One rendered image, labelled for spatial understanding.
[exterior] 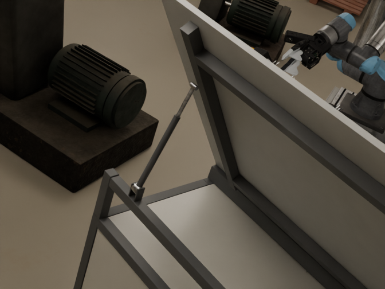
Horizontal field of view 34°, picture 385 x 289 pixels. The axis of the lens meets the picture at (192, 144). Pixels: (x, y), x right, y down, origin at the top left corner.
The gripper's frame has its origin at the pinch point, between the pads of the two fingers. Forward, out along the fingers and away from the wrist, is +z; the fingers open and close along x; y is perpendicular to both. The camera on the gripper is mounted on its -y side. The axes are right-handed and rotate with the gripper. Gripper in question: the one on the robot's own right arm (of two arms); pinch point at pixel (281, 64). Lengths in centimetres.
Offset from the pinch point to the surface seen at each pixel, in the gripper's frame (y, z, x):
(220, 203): 11, 37, 50
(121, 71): -108, 1, 115
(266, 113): 27, 42, -42
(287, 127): 35, 41, -44
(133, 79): -98, 0, 113
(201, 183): -2, 35, 53
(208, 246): 25, 56, 37
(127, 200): 2, 74, 10
